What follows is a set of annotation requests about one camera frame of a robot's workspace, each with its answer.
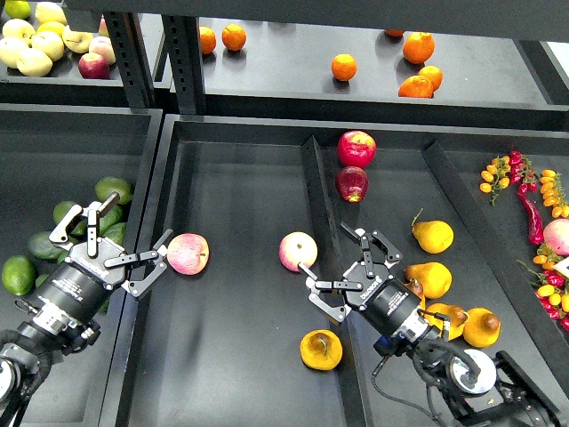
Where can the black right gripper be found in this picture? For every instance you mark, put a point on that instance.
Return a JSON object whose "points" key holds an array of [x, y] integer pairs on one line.
{"points": [[370, 289]]}

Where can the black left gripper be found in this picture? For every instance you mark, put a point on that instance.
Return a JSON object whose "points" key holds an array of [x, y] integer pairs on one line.
{"points": [[98, 266]]}

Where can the yellow pear with stem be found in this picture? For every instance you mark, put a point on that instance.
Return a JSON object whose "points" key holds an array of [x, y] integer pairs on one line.
{"points": [[321, 349]]}

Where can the dark green avocado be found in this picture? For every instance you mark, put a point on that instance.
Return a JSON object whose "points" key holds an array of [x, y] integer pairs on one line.
{"points": [[114, 216]]}

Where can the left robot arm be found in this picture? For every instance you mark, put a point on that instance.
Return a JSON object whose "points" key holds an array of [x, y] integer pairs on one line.
{"points": [[29, 352]]}

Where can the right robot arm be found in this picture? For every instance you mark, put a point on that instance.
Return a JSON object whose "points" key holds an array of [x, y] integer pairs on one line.
{"points": [[478, 390]]}

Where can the dark avocado left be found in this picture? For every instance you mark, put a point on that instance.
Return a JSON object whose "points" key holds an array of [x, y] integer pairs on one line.
{"points": [[42, 247]]}

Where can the dark avocado centre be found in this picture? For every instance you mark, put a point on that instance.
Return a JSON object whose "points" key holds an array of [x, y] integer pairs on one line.
{"points": [[41, 279]]}

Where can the green avocado upper left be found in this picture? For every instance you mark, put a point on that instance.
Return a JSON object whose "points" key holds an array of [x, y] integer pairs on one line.
{"points": [[60, 210]]}

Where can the yellow pear middle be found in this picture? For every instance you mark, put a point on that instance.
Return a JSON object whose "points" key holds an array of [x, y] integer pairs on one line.
{"points": [[435, 278]]}

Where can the green avocado top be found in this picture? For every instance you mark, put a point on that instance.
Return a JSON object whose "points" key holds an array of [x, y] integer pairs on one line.
{"points": [[106, 186]]}

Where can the light green avocado far left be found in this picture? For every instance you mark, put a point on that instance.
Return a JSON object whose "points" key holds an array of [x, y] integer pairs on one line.
{"points": [[19, 275]]}

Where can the yellow pear upper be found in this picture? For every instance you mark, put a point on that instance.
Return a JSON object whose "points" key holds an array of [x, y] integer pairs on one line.
{"points": [[434, 237]]}

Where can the yellow pear brown top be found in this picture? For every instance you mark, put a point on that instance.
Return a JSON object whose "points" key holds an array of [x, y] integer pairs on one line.
{"points": [[458, 318]]}

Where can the yellow pear brown end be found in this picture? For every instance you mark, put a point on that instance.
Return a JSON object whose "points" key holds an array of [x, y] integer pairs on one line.
{"points": [[482, 328]]}

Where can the pink apple centre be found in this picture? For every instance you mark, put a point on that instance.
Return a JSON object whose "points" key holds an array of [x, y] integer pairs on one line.
{"points": [[295, 248]]}

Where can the pink apple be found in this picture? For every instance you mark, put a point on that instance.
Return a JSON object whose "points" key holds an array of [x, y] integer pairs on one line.
{"points": [[188, 253], [295, 248]]}

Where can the pink apple left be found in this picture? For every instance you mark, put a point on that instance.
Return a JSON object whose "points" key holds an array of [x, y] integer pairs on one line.
{"points": [[188, 253]]}

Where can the dark red apple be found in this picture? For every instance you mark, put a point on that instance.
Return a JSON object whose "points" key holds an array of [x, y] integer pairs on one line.
{"points": [[352, 183]]}

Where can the bright red apple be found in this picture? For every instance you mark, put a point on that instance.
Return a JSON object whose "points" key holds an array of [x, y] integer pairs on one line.
{"points": [[356, 148]]}

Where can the black divided main tray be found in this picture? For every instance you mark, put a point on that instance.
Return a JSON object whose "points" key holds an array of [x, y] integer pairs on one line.
{"points": [[221, 348]]}

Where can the orange cherry tomato bunch left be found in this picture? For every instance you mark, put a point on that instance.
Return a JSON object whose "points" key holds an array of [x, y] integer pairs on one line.
{"points": [[495, 178]]}

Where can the red chili pepper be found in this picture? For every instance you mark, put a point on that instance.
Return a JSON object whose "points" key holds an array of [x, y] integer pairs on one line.
{"points": [[534, 221]]}

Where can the mixed cherry tomato bunch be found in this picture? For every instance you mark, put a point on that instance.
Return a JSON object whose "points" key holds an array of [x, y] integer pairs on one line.
{"points": [[549, 285]]}

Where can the black upper left tray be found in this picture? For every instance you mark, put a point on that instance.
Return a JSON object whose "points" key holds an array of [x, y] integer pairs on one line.
{"points": [[64, 85]]}

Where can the red cherry tomato bunch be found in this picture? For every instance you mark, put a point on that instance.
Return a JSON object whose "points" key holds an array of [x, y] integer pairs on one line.
{"points": [[522, 173]]}

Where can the red apple on shelf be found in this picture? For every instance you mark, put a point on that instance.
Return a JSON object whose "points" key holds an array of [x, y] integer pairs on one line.
{"points": [[94, 66]]}

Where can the white label card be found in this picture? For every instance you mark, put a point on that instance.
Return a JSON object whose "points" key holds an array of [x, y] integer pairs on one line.
{"points": [[562, 267]]}

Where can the orange front right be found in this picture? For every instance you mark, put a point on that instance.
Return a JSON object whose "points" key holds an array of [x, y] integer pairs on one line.
{"points": [[416, 87]]}

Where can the pale yellow apple front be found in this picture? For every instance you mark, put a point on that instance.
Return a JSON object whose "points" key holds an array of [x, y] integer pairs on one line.
{"points": [[33, 62]]}

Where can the pale peach on shelf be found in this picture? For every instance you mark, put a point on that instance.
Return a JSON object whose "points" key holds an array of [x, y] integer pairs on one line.
{"points": [[102, 46]]}

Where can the orange centre shelf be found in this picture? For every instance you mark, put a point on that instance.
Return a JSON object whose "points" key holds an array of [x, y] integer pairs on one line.
{"points": [[344, 67]]}

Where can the yellow apple with stem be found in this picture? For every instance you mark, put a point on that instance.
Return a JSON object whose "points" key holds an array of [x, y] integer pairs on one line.
{"points": [[76, 41]]}

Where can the orange right small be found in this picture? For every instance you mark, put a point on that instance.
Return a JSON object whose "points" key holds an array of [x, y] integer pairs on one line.
{"points": [[434, 74]]}

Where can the pale yellow apple middle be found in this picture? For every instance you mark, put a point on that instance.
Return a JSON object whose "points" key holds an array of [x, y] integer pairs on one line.
{"points": [[50, 43]]}

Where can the green avocado by wall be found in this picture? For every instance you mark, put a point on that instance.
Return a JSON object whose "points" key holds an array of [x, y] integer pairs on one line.
{"points": [[115, 233]]}

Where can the black perforated post left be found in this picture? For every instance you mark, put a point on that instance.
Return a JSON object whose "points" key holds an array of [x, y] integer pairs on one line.
{"points": [[131, 58]]}

